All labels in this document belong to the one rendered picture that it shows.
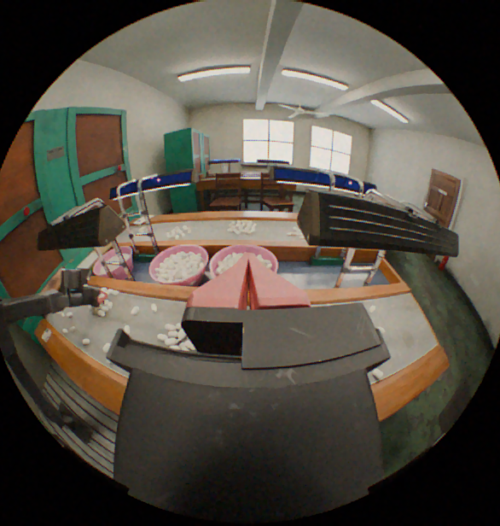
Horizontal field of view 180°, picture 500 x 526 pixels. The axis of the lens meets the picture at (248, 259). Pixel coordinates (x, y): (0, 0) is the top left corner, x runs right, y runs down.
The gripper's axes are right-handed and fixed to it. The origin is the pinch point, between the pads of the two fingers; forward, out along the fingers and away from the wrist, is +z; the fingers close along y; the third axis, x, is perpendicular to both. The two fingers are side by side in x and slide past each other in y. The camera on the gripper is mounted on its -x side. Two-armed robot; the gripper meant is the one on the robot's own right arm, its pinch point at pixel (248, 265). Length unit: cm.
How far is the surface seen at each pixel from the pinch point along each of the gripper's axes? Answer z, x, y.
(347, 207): 10.2, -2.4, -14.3
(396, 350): -3, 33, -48
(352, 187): 63, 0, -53
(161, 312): 17.2, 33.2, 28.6
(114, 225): 13.4, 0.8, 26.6
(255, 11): 129, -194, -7
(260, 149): 513, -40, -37
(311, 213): 9.6, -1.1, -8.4
